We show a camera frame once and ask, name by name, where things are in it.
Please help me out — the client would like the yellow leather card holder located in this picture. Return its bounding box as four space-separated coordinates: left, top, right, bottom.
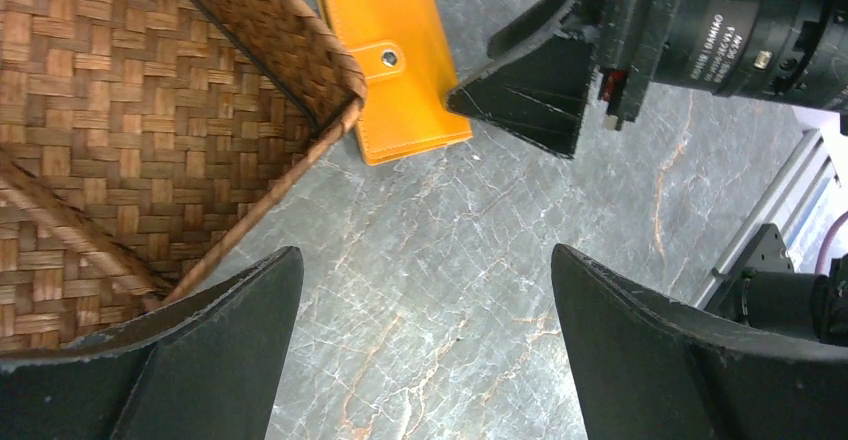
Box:
316 0 472 165

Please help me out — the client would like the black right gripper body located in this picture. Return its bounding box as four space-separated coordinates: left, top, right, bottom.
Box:
595 0 682 130

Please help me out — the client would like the brown woven basket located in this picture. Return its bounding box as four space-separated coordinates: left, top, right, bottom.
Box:
1 0 366 354

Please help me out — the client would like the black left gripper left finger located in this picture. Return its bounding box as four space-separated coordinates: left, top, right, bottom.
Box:
1 247 304 439

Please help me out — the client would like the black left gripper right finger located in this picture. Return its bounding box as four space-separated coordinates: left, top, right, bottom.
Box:
551 245 847 439

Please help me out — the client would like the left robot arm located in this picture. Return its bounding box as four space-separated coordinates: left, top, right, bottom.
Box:
1 224 847 439

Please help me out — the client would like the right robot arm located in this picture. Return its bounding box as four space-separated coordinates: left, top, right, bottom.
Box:
446 0 847 158

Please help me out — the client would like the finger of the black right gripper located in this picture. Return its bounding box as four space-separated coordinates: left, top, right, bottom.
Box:
446 0 599 158

